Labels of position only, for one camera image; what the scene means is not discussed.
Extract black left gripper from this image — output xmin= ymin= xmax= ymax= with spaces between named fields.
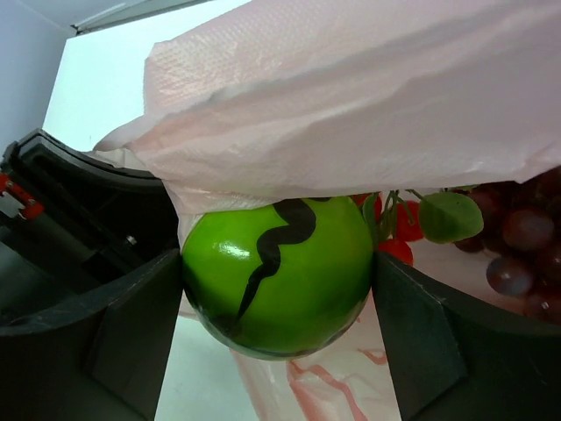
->
xmin=1 ymin=129 xmax=178 ymax=326

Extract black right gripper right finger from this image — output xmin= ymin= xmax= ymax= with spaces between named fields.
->
xmin=372 ymin=253 xmax=560 ymax=421

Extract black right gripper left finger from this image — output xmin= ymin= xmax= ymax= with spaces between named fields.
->
xmin=1 ymin=250 xmax=182 ymax=420

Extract fake strawberry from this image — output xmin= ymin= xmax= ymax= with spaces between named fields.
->
xmin=350 ymin=185 xmax=484 ymax=266

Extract green fake fruit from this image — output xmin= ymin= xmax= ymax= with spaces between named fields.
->
xmin=181 ymin=196 xmax=373 ymax=360

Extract pink floral plastic bag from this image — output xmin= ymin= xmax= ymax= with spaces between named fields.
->
xmin=94 ymin=1 xmax=560 ymax=420

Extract dark red fake grapes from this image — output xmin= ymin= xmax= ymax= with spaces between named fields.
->
xmin=454 ymin=167 xmax=560 ymax=325

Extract aluminium table frame rail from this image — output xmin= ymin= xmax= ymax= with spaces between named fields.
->
xmin=71 ymin=0 xmax=207 ymax=36

